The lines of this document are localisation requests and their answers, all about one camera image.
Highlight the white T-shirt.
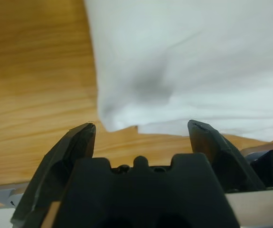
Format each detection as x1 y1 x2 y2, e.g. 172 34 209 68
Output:
84 0 273 143

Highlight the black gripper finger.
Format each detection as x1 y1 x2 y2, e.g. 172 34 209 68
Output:
188 120 267 192
10 122 96 228

